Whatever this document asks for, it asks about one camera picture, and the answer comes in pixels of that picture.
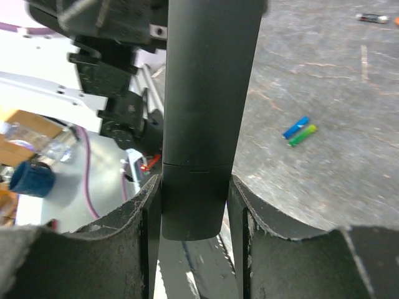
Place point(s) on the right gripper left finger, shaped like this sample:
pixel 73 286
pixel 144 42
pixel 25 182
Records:
pixel 112 257

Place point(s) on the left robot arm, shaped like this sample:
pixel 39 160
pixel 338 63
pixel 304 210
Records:
pixel 37 77

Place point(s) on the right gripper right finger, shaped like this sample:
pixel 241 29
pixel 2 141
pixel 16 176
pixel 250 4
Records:
pixel 277 256

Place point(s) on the black battery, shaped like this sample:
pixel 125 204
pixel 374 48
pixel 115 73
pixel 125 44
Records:
pixel 373 18

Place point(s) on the blue battery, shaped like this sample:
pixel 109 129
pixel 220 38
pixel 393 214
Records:
pixel 295 128

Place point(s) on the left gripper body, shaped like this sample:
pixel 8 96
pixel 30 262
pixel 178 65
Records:
pixel 108 35

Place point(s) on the black remote control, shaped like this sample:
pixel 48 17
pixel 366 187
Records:
pixel 210 51

